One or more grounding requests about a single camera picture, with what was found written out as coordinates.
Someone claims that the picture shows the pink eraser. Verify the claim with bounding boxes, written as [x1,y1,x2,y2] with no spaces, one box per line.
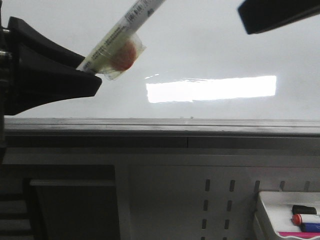
[277,231,320,239]

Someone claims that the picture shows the white whiteboard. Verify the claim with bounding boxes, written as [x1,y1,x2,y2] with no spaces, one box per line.
[0,0,320,121]

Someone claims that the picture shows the dark cabinet box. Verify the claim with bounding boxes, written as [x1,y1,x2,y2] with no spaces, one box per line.
[0,164,121,240]

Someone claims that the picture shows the red capped marker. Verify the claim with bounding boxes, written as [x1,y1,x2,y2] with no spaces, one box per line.
[291,214,320,226]

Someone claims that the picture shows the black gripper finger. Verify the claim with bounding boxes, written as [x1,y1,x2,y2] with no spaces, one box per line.
[237,0,320,35]
[4,16,102,116]

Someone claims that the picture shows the white black whiteboard marker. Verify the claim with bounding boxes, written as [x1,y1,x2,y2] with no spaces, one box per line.
[76,0,164,80]

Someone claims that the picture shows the blue capped marker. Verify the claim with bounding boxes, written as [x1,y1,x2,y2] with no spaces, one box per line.
[300,222,320,233]

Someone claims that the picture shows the white plastic tray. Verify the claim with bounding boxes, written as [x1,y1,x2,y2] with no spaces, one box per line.
[253,191,320,240]

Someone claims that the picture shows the grey whiteboard marker ledge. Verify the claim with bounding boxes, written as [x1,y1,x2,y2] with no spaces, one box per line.
[4,118,320,150]

